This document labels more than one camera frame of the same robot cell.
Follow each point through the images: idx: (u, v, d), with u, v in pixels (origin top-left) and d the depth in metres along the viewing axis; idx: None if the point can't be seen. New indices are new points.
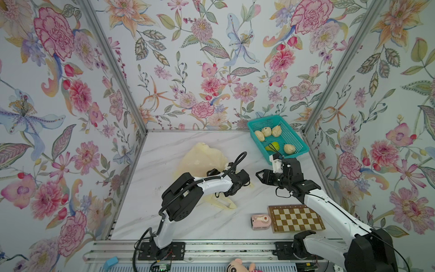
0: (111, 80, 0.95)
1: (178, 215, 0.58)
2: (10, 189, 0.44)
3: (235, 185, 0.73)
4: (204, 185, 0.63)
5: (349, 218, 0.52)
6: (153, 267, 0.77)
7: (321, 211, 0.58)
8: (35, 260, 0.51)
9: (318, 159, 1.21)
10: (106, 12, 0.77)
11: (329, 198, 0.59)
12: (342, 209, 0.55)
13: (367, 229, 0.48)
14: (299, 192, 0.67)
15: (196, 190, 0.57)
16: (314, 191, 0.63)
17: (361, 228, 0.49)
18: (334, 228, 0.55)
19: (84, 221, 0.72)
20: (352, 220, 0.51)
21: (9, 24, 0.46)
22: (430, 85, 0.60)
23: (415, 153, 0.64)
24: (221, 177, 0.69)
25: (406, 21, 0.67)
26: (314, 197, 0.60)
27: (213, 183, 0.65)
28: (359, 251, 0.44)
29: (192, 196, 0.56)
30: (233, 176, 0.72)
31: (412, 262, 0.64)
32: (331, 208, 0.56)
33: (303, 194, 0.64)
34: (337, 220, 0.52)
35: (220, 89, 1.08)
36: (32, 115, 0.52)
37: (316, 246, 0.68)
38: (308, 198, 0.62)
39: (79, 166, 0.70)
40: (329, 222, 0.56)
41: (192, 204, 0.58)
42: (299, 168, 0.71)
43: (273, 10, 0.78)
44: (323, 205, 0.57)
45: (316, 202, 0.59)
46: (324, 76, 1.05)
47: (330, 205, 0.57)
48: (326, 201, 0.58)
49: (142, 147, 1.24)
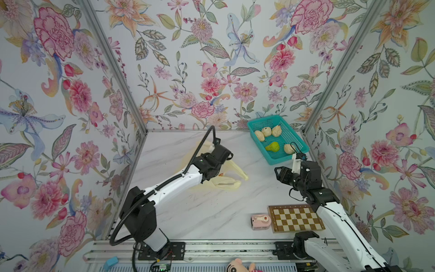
0: (112, 80, 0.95)
1: (138, 234, 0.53)
2: (10, 189, 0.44)
3: (209, 170, 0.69)
4: (158, 196, 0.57)
5: (363, 245, 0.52)
6: (153, 267, 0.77)
7: (333, 228, 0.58)
8: (35, 260, 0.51)
9: (318, 159, 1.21)
10: (106, 12, 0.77)
11: (345, 217, 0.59)
12: (357, 233, 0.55)
13: (380, 262, 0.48)
14: (314, 200, 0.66)
15: (148, 208, 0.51)
16: (330, 204, 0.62)
17: (374, 259, 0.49)
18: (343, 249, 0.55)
19: (84, 221, 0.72)
20: (366, 248, 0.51)
21: (9, 24, 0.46)
22: (430, 85, 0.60)
23: (415, 153, 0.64)
24: (184, 174, 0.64)
25: (405, 21, 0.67)
26: (329, 212, 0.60)
27: (169, 189, 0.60)
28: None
29: (145, 216, 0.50)
30: (202, 166, 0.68)
31: (412, 262, 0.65)
32: (345, 229, 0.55)
33: (317, 203, 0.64)
34: (350, 245, 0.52)
35: (220, 89, 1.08)
36: (32, 115, 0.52)
37: (316, 254, 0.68)
38: (322, 209, 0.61)
39: (79, 166, 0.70)
40: (339, 242, 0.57)
41: (150, 220, 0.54)
42: (319, 174, 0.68)
43: (273, 10, 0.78)
44: (338, 222, 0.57)
45: (331, 217, 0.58)
46: (324, 75, 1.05)
47: (345, 225, 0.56)
48: (342, 219, 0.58)
49: (142, 147, 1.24)
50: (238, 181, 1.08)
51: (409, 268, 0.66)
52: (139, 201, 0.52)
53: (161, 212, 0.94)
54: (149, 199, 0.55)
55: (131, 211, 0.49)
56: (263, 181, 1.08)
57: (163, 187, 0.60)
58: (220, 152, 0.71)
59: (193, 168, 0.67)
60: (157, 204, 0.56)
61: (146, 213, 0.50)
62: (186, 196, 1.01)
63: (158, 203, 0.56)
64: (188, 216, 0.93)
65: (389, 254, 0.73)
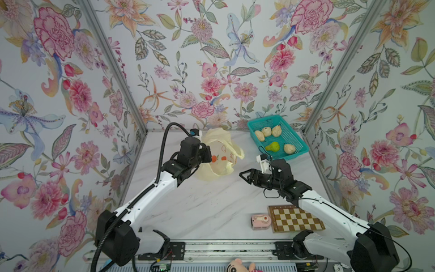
0: (111, 80, 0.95)
1: (120, 259, 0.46)
2: (10, 190, 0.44)
3: (183, 171, 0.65)
4: (132, 213, 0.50)
5: (346, 217, 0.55)
6: (153, 267, 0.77)
7: (318, 213, 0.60)
8: (35, 260, 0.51)
9: (318, 159, 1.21)
10: (106, 12, 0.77)
11: (323, 199, 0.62)
12: (337, 208, 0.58)
13: (366, 226, 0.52)
14: (292, 196, 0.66)
15: (123, 229, 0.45)
16: (306, 195, 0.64)
17: (359, 225, 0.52)
18: (333, 229, 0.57)
19: (84, 221, 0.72)
20: (349, 219, 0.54)
21: (9, 24, 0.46)
22: (430, 85, 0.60)
23: (415, 153, 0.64)
24: (156, 184, 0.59)
25: (406, 21, 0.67)
26: (308, 200, 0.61)
27: (144, 203, 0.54)
28: (365, 250, 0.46)
29: (122, 238, 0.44)
30: (175, 170, 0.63)
31: (412, 262, 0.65)
32: (327, 210, 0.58)
33: (296, 199, 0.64)
34: (337, 221, 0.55)
35: (220, 89, 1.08)
36: (32, 115, 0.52)
37: (316, 247, 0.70)
38: (303, 202, 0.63)
39: (79, 166, 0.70)
40: (328, 224, 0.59)
41: (132, 240, 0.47)
42: (290, 171, 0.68)
43: (273, 10, 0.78)
44: (319, 207, 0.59)
45: (311, 205, 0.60)
46: (324, 75, 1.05)
47: (325, 206, 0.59)
48: (320, 202, 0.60)
49: (142, 147, 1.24)
50: (238, 181, 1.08)
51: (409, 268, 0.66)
52: (114, 222, 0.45)
53: (162, 212, 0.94)
54: (123, 220, 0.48)
55: (106, 234, 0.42)
56: None
57: (136, 203, 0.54)
58: (188, 150, 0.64)
59: (166, 175, 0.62)
60: (133, 223, 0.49)
61: (123, 234, 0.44)
62: (186, 196, 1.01)
63: (134, 221, 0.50)
64: (188, 216, 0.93)
65: None
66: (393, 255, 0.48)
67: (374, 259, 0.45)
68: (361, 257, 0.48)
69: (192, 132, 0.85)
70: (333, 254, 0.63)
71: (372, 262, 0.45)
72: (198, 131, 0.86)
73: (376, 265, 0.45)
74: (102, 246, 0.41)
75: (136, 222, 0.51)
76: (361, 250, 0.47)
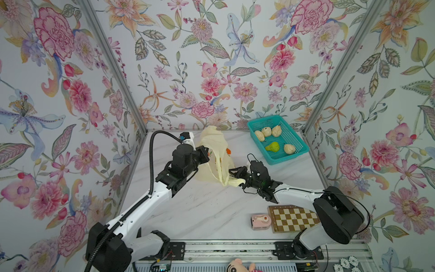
0: (111, 80, 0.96)
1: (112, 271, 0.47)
2: (10, 189, 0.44)
3: (179, 182, 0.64)
4: (124, 226, 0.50)
5: (306, 191, 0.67)
6: (153, 267, 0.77)
7: (288, 199, 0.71)
8: (35, 260, 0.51)
9: (318, 159, 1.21)
10: (106, 12, 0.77)
11: (289, 186, 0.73)
12: (299, 188, 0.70)
13: (322, 192, 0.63)
14: (270, 196, 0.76)
15: (115, 243, 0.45)
16: (279, 187, 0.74)
17: (315, 193, 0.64)
18: (303, 205, 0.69)
19: (84, 221, 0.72)
20: (309, 192, 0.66)
21: (9, 24, 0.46)
22: (430, 85, 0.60)
23: (415, 153, 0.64)
24: (150, 195, 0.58)
25: (406, 21, 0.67)
26: (279, 190, 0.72)
27: (137, 215, 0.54)
28: (322, 208, 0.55)
29: (113, 252, 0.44)
30: (169, 181, 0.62)
31: (412, 262, 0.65)
32: (292, 192, 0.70)
33: (274, 198, 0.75)
34: (301, 198, 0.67)
35: (220, 89, 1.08)
36: (32, 115, 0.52)
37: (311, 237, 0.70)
38: (277, 195, 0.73)
39: (79, 166, 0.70)
40: (298, 203, 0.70)
41: (123, 254, 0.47)
42: (268, 174, 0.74)
43: (273, 10, 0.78)
44: (288, 193, 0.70)
45: (282, 194, 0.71)
46: (324, 75, 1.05)
47: (291, 190, 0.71)
48: (288, 189, 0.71)
49: (141, 147, 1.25)
50: None
51: (409, 268, 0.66)
52: (105, 237, 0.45)
53: (162, 212, 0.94)
54: (115, 233, 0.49)
55: (97, 248, 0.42)
56: None
57: (129, 215, 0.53)
58: (180, 161, 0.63)
59: (160, 186, 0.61)
60: (126, 236, 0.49)
61: (114, 249, 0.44)
62: (186, 196, 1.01)
63: (127, 234, 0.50)
64: (189, 216, 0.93)
65: (389, 254, 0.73)
66: (353, 211, 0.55)
67: (335, 216, 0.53)
68: (325, 219, 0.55)
69: (183, 136, 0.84)
70: (323, 237, 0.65)
71: (332, 217, 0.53)
72: (188, 134, 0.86)
73: (337, 222, 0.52)
74: (93, 260, 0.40)
75: (129, 235, 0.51)
76: (320, 211, 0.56)
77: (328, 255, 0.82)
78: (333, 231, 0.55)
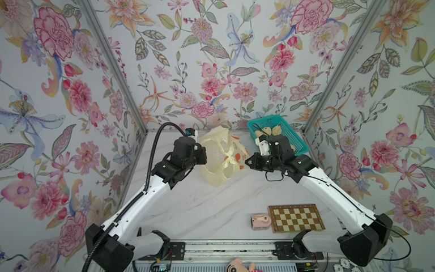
0: (111, 80, 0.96)
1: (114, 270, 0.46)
2: (10, 189, 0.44)
3: (177, 173, 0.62)
4: (120, 227, 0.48)
5: (353, 205, 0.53)
6: (153, 267, 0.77)
7: (321, 194, 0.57)
8: (35, 260, 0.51)
9: (318, 159, 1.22)
10: (106, 12, 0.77)
11: (331, 182, 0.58)
12: (344, 194, 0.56)
13: (372, 219, 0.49)
14: (295, 170, 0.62)
15: (111, 244, 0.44)
16: (312, 173, 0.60)
17: (367, 216, 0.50)
18: (334, 211, 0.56)
19: (84, 221, 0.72)
20: (357, 208, 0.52)
21: (9, 24, 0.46)
22: (430, 85, 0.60)
23: (415, 153, 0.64)
24: (145, 191, 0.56)
25: (406, 21, 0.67)
26: (314, 180, 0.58)
27: (132, 214, 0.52)
28: (368, 242, 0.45)
29: (110, 254, 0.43)
30: (166, 173, 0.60)
31: (412, 262, 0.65)
32: (332, 193, 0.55)
33: (299, 174, 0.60)
34: (342, 209, 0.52)
35: (220, 89, 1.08)
36: (32, 115, 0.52)
37: (315, 242, 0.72)
38: (307, 179, 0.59)
39: (79, 166, 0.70)
40: (329, 205, 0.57)
41: (125, 253, 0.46)
42: (288, 144, 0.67)
43: (273, 10, 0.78)
44: (325, 189, 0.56)
45: (317, 186, 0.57)
46: (324, 75, 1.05)
47: (332, 189, 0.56)
48: (328, 185, 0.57)
49: (141, 147, 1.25)
50: (238, 182, 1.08)
51: (409, 268, 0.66)
52: (101, 237, 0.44)
53: (162, 212, 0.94)
54: (111, 234, 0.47)
55: (93, 250, 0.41)
56: (264, 181, 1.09)
57: (124, 215, 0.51)
58: (182, 150, 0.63)
59: (156, 180, 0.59)
60: (122, 237, 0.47)
61: (111, 250, 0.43)
62: (186, 196, 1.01)
63: (123, 235, 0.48)
64: (189, 216, 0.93)
65: (389, 255, 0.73)
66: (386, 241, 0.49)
67: (372, 250, 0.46)
68: (357, 245, 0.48)
69: (188, 131, 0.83)
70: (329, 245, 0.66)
71: (369, 251, 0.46)
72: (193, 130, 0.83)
73: (371, 254, 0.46)
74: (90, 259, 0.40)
75: (126, 236, 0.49)
76: (362, 240, 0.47)
77: (328, 255, 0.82)
78: (350, 251, 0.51)
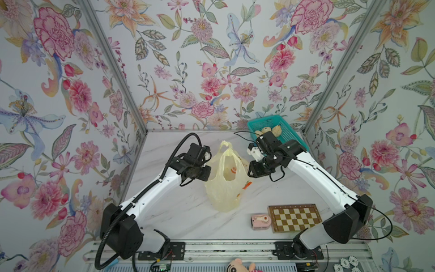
0: (111, 80, 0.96)
1: (126, 252, 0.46)
2: (10, 190, 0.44)
3: (188, 168, 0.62)
4: (137, 208, 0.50)
5: (337, 186, 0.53)
6: (153, 267, 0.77)
7: (307, 177, 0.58)
8: (35, 260, 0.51)
9: (318, 159, 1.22)
10: (106, 12, 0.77)
11: (317, 165, 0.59)
12: (329, 177, 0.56)
13: (354, 198, 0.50)
14: (284, 154, 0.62)
15: (128, 222, 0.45)
16: (301, 157, 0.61)
17: (349, 196, 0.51)
18: (319, 193, 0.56)
19: (84, 221, 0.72)
20: (340, 188, 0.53)
21: (9, 24, 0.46)
22: (430, 85, 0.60)
23: (415, 153, 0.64)
24: (161, 179, 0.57)
25: (406, 21, 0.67)
26: (302, 164, 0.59)
27: (149, 198, 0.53)
28: (348, 220, 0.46)
29: (126, 232, 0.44)
30: (179, 166, 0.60)
31: (412, 262, 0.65)
32: (318, 175, 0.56)
33: (288, 157, 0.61)
34: (326, 190, 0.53)
35: (220, 89, 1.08)
36: (32, 115, 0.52)
37: (310, 238, 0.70)
38: (295, 163, 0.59)
39: (79, 166, 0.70)
40: (315, 188, 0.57)
41: (137, 234, 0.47)
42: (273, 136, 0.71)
43: (273, 10, 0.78)
44: (311, 171, 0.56)
45: (305, 169, 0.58)
46: (324, 75, 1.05)
47: (318, 171, 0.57)
48: (314, 168, 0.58)
49: (141, 147, 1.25)
50: None
51: (409, 268, 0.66)
52: (118, 217, 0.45)
53: (162, 212, 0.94)
54: (128, 214, 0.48)
55: (110, 228, 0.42)
56: (264, 181, 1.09)
57: (141, 198, 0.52)
58: (195, 150, 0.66)
59: (172, 171, 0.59)
60: (137, 217, 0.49)
61: (127, 228, 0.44)
62: (186, 196, 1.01)
63: (139, 216, 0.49)
64: (189, 216, 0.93)
65: (389, 254, 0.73)
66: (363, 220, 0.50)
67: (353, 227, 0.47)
68: (338, 225, 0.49)
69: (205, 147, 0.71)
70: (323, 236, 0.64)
71: (349, 230, 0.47)
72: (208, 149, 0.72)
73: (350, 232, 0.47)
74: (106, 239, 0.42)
75: (141, 217, 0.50)
76: (343, 219, 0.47)
77: (328, 255, 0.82)
78: (332, 230, 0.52)
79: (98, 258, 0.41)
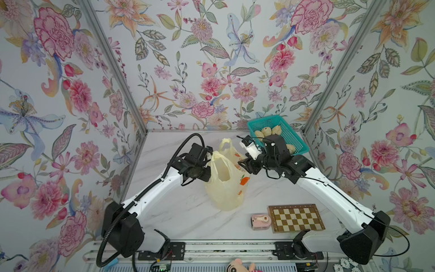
0: (111, 80, 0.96)
1: (126, 250, 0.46)
2: (10, 189, 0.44)
3: (190, 169, 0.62)
4: (139, 207, 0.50)
5: (351, 204, 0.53)
6: (153, 267, 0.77)
7: (320, 195, 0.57)
8: (35, 260, 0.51)
9: (318, 159, 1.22)
10: (106, 12, 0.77)
11: (328, 181, 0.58)
12: (342, 193, 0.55)
13: (371, 216, 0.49)
14: (291, 171, 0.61)
15: (130, 221, 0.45)
16: (309, 173, 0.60)
17: (365, 215, 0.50)
18: (333, 211, 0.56)
19: (84, 221, 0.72)
20: (355, 206, 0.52)
21: (9, 24, 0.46)
22: (430, 85, 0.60)
23: (415, 153, 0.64)
24: (163, 178, 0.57)
25: (405, 21, 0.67)
26: (312, 180, 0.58)
27: (150, 196, 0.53)
28: (368, 241, 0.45)
29: (128, 229, 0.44)
30: (180, 166, 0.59)
31: (412, 262, 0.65)
32: (331, 194, 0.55)
33: (297, 174, 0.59)
34: (341, 209, 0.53)
35: (220, 89, 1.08)
36: (32, 115, 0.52)
37: (316, 242, 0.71)
38: (304, 181, 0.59)
39: (79, 166, 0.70)
40: (328, 205, 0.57)
41: (138, 232, 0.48)
42: (284, 144, 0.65)
43: (273, 10, 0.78)
44: (323, 190, 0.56)
45: (315, 186, 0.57)
46: (324, 75, 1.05)
47: (329, 189, 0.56)
48: (325, 185, 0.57)
49: (142, 147, 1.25)
50: None
51: (409, 268, 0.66)
52: (119, 215, 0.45)
53: (162, 212, 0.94)
54: (130, 212, 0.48)
55: (112, 226, 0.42)
56: (263, 181, 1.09)
57: (143, 196, 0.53)
58: (197, 149, 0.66)
59: (174, 170, 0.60)
60: (139, 215, 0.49)
61: (129, 226, 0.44)
62: (186, 196, 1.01)
63: (140, 213, 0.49)
64: (189, 216, 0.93)
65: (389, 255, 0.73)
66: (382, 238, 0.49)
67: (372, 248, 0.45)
68: (357, 245, 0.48)
69: (208, 148, 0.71)
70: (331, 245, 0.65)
71: (370, 250, 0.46)
72: (212, 149, 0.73)
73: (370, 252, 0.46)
74: (107, 238, 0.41)
75: (143, 215, 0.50)
76: (362, 239, 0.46)
77: (328, 255, 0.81)
78: (351, 250, 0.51)
79: (99, 256, 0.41)
